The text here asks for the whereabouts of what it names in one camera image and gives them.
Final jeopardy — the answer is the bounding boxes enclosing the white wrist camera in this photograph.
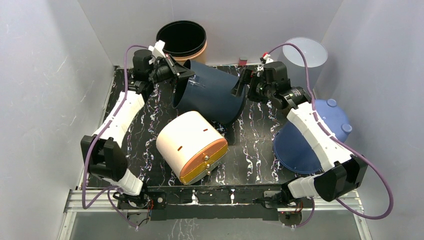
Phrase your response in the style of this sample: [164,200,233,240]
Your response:
[257,52,274,71]
[148,40,166,65]

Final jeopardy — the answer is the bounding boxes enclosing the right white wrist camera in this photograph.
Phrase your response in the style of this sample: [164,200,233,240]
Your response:
[257,52,274,71]

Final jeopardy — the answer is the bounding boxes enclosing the tan bucket black rim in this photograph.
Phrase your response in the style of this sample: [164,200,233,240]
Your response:
[156,20,208,64]

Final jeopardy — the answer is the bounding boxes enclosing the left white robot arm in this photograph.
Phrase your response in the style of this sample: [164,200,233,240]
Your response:
[80,47,195,208]

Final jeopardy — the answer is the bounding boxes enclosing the dark navy bucket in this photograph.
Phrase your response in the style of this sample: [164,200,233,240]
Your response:
[172,60,247,125]

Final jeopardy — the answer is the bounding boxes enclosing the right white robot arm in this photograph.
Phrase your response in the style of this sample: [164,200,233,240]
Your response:
[231,61,368,207]

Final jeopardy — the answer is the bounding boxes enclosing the aluminium frame rail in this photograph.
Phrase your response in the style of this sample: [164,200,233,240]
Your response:
[57,188,372,240]

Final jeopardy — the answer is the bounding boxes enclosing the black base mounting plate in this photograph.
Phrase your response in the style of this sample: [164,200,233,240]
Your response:
[113,183,312,221]

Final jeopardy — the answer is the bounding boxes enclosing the white orange drawer box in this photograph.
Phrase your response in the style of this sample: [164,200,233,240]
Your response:
[156,111,228,185]

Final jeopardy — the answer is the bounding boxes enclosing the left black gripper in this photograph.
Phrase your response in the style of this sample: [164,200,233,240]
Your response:
[148,54,196,87]

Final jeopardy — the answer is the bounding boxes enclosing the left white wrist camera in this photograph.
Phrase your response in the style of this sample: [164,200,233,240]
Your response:
[148,40,166,65]

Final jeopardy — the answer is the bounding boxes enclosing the blue plastic bucket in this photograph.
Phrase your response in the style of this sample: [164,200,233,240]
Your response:
[273,99,353,174]

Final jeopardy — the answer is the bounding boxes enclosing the large grey container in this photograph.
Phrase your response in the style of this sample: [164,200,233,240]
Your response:
[276,36,329,92]

